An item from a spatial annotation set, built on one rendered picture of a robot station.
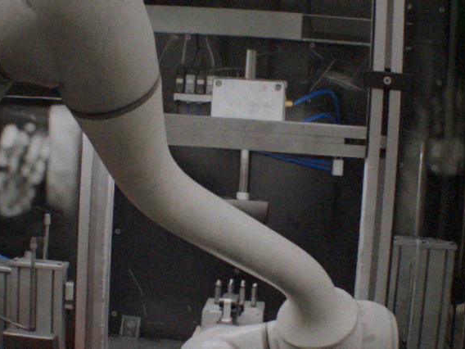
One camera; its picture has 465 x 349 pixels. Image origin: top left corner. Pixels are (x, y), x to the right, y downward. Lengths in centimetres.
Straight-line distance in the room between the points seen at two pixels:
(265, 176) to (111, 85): 99
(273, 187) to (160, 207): 85
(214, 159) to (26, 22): 103
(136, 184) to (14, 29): 23
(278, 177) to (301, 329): 71
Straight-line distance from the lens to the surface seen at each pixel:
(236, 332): 132
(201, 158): 194
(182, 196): 111
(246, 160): 171
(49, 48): 96
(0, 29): 97
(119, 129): 101
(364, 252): 152
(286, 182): 194
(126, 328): 199
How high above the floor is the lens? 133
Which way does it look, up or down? 3 degrees down
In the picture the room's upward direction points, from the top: 4 degrees clockwise
